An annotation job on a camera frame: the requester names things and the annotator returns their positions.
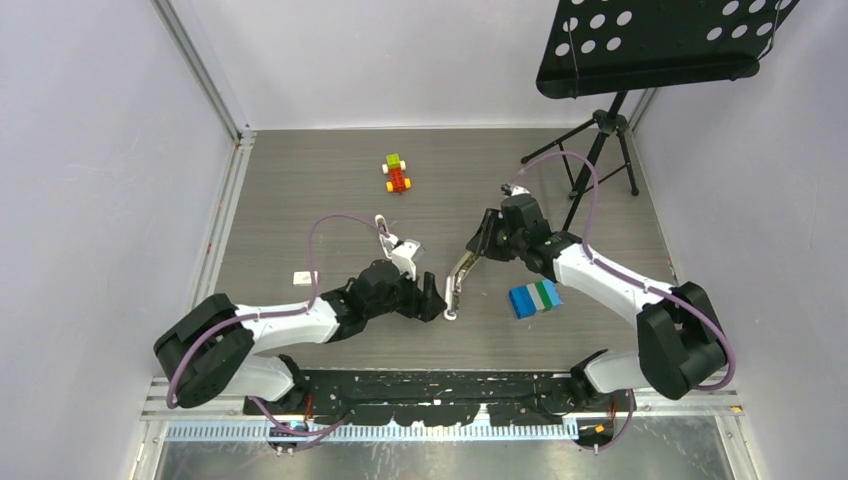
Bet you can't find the blue green white brick block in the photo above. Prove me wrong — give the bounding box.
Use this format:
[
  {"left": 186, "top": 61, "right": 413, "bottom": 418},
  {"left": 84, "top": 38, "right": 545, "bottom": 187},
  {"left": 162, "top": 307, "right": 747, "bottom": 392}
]
[{"left": 508, "top": 279, "right": 563, "bottom": 320}]

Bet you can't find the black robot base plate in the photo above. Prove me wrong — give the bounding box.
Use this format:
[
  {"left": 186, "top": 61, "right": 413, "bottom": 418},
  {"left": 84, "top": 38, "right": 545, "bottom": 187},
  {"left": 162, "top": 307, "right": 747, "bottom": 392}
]
[{"left": 243, "top": 358, "right": 629, "bottom": 427}]

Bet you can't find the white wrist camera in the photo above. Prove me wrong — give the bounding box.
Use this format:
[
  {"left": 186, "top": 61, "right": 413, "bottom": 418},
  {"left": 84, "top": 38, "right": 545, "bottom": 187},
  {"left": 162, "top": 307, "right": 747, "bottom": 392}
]
[
  {"left": 500, "top": 184, "right": 530, "bottom": 197},
  {"left": 379, "top": 232, "right": 424, "bottom": 281}
]

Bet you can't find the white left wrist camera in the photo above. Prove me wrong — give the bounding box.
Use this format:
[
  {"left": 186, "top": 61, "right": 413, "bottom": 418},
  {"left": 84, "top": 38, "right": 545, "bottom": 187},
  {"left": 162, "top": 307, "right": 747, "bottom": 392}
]
[{"left": 379, "top": 232, "right": 424, "bottom": 281}]

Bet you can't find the white staple box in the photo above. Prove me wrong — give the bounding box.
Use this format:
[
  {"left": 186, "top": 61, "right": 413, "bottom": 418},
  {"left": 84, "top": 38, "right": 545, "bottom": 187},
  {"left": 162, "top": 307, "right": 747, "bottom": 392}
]
[{"left": 292, "top": 270, "right": 319, "bottom": 286}]

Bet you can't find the black music stand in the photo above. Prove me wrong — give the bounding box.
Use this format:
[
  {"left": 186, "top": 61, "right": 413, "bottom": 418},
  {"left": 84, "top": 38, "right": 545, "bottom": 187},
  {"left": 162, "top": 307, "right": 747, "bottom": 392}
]
[{"left": 519, "top": 0, "right": 801, "bottom": 233}]

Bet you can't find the red green toy brick car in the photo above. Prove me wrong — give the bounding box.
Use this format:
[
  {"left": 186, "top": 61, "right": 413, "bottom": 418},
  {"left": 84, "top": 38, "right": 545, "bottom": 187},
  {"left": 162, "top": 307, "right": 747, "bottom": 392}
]
[{"left": 381, "top": 154, "right": 411, "bottom": 194}]

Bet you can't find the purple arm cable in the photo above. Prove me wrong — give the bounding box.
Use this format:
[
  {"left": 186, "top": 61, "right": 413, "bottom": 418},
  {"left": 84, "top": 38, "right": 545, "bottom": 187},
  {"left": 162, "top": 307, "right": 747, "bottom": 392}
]
[
  {"left": 510, "top": 150, "right": 737, "bottom": 453},
  {"left": 165, "top": 213, "right": 399, "bottom": 454}
]

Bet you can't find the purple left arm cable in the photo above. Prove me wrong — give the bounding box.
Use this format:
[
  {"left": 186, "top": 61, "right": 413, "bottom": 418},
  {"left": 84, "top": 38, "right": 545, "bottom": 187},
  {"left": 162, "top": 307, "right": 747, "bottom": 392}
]
[{"left": 165, "top": 213, "right": 399, "bottom": 454}]

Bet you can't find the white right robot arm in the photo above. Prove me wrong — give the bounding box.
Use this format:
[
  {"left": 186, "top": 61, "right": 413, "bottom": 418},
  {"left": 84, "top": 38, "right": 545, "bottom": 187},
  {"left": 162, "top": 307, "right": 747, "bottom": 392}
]
[{"left": 466, "top": 193, "right": 735, "bottom": 411}]

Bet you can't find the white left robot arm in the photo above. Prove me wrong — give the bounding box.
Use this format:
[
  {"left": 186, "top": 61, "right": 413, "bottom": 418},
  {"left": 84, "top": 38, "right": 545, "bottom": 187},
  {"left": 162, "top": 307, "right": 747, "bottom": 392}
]
[{"left": 153, "top": 260, "right": 447, "bottom": 414}]

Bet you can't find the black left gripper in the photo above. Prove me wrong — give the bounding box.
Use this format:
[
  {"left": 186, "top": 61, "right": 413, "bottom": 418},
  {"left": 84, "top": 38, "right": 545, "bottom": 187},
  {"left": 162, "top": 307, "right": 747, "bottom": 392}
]
[{"left": 365, "top": 264, "right": 446, "bottom": 322}]

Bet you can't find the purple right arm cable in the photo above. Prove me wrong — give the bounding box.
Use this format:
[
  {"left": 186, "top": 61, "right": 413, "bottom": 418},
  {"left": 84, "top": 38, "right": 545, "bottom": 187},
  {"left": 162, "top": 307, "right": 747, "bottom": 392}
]
[{"left": 510, "top": 150, "right": 737, "bottom": 453}]

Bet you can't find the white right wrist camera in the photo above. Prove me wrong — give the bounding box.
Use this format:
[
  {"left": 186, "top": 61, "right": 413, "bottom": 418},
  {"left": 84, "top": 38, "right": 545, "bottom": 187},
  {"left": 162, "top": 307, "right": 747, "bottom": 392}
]
[{"left": 500, "top": 184, "right": 530, "bottom": 197}]

